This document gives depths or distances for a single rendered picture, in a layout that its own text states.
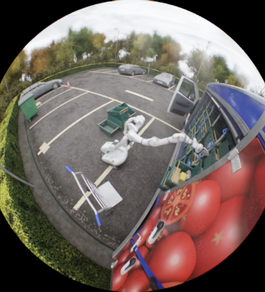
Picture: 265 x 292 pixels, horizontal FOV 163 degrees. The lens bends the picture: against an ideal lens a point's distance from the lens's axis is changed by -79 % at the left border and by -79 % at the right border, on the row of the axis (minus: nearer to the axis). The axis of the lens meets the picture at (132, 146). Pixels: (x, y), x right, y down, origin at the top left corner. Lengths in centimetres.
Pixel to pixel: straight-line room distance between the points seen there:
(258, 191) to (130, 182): 227
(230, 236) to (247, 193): 20
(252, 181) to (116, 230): 227
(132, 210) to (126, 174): 90
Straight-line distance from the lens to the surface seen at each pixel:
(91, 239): 242
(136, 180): 237
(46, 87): 1053
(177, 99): 395
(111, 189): 227
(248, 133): 76
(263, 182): 55
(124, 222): 228
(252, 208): 53
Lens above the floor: 224
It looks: 53 degrees down
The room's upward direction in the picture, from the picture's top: 13 degrees clockwise
